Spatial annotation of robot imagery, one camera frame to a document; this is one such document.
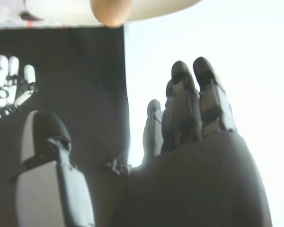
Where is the brown egg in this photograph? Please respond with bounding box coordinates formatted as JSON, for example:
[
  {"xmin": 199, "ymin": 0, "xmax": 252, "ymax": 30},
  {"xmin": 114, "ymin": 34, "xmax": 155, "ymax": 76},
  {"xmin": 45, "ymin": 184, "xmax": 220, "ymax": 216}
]
[{"xmin": 89, "ymin": 0, "xmax": 133, "ymax": 27}]

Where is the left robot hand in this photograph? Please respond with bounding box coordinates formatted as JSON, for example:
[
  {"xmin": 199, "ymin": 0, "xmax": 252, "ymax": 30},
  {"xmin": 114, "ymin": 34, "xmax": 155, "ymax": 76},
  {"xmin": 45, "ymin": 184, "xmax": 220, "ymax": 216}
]
[{"xmin": 15, "ymin": 56, "xmax": 273, "ymax": 227}]

